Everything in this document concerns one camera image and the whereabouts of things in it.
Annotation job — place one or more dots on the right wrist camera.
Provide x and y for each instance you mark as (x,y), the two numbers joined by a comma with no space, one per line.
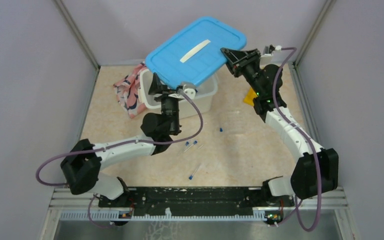
(268,51)

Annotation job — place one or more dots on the blue plastic bin lid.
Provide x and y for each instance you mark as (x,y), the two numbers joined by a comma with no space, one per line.
(194,53)

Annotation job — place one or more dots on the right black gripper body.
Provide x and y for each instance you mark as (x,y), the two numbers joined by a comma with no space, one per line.
(250,68)

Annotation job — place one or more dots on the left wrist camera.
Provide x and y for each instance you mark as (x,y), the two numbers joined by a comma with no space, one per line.
(188,89)

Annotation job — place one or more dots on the pink patterned cloth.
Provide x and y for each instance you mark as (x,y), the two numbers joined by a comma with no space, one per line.
(127,94)

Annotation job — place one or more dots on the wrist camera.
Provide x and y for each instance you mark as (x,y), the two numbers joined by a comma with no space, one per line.
(188,89)
(268,51)

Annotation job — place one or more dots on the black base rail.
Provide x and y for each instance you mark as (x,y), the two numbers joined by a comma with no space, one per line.
(194,201)

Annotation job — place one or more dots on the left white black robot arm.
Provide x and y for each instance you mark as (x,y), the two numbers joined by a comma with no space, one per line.
(82,168)

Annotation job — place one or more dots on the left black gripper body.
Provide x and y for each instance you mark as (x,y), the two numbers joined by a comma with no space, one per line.
(169,104)

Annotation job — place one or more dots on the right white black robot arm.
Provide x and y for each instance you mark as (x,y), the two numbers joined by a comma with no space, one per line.
(317,168)

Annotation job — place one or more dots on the yellow test tube rack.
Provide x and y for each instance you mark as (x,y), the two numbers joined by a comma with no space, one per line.
(250,96)

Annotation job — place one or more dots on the clear plastic tube rack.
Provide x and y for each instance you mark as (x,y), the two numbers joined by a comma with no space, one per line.
(234,123)

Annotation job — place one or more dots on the white plastic storage bin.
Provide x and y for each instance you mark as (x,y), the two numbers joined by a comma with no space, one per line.
(203,98)

